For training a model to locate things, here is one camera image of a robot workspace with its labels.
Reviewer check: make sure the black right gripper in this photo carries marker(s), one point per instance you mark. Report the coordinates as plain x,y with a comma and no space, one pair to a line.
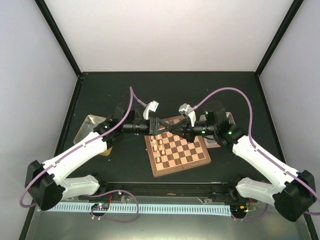
186,126

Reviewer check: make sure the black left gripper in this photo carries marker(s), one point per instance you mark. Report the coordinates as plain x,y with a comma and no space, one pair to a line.
154,122

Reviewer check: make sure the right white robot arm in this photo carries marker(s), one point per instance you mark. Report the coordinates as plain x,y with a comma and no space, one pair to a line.
290,191

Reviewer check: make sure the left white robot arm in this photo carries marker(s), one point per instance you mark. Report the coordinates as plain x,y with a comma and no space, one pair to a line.
48,183

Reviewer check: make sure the wooden chess board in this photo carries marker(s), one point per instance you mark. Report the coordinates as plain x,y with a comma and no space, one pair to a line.
179,154

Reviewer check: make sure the right controller board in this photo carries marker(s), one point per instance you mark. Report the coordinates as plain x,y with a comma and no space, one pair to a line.
242,209

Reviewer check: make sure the controller board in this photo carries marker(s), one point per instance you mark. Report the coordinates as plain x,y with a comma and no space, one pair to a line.
100,207
242,209

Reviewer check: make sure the left controller board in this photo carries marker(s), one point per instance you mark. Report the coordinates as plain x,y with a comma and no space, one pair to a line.
100,207

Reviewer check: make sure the gold metal tray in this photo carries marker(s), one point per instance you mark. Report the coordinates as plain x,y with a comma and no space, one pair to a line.
84,136

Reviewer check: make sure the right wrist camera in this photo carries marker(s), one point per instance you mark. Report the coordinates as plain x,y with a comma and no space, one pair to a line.
185,110

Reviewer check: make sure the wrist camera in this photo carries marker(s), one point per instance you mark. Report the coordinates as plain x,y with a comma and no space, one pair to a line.
151,107
185,110

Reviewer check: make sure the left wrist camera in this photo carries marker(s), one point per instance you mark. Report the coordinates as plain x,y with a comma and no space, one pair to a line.
151,107

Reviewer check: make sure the black front rail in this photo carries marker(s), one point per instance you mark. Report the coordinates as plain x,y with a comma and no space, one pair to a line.
219,192

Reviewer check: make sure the white slotted cable duct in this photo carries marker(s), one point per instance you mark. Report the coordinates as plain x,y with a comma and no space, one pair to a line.
131,208

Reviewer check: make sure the black frame post right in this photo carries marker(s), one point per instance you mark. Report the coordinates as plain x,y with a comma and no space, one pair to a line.
283,27

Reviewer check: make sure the black frame post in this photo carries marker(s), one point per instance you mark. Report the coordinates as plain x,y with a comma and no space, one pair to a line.
283,27
46,13

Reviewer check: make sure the black frame post left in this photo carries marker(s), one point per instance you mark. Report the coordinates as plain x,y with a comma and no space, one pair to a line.
46,13

